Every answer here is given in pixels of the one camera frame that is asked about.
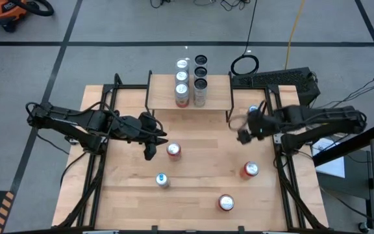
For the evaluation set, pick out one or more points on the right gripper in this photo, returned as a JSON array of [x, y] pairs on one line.
[[258, 126]]

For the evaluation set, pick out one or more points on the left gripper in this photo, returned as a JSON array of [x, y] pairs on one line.
[[132, 126]]

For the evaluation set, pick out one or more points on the red-orange Fanta can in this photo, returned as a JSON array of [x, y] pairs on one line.
[[174, 149], [250, 169]]

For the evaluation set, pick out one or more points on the dark blue patterned slim can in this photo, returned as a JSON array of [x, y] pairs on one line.
[[254, 108]]

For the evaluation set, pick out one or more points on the blue silver Red Bull can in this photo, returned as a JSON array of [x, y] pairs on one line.
[[162, 179]]

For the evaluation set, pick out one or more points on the tall silver can black lid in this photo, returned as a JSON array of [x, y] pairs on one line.
[[201, 60], [201, 71], [200, 96]]

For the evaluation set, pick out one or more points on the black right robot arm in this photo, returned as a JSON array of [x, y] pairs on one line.
[[320, 120]]

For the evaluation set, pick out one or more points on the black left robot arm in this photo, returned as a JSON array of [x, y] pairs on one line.
[[76, 122]]

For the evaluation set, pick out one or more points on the wooden shelf black metal legs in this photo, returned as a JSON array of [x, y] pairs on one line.
[[167, 94]]

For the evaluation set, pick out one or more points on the black perforated computer case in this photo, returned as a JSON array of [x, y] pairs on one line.
[[284, 81]]

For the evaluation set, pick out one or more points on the white paper sheet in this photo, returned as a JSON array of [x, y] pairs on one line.
[[333, 165]]

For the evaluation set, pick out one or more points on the black desk beam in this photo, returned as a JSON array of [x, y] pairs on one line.
[[346, 148]]

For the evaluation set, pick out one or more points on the black caster wheel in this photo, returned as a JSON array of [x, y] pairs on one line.
[[363, 226]]

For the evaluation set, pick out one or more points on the silver corner bracket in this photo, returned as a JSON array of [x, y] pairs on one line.
[[105, 138], [276, 139]]

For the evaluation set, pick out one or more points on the black aluminium table frame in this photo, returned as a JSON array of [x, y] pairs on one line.
[[132, 87]]

